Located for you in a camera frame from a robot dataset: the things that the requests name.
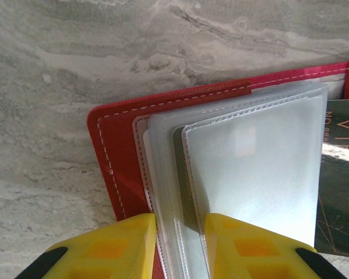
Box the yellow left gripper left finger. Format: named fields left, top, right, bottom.
left=16, top=213, right=158, bottom=279

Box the olive gold card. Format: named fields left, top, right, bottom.
left=172, top=125, right=206, bottom=237

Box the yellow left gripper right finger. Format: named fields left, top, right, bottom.
left=204, top=212, right=348, bottom=279

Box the red leather card holder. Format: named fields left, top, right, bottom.
left=87, top=59, right=349, bottom=279

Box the dark VIP card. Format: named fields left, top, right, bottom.
left=313, top=98, right=349, bottom=259

